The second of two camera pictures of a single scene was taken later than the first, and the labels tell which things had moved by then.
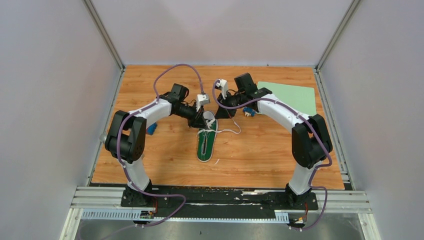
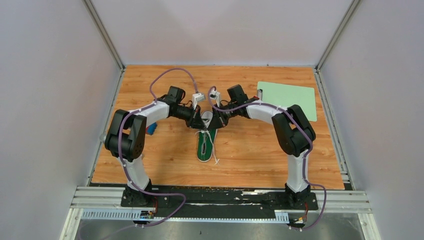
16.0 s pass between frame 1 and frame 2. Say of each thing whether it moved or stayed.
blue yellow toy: stayed
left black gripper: stayed
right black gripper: moved
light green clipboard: stayed
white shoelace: moved
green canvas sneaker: stayed
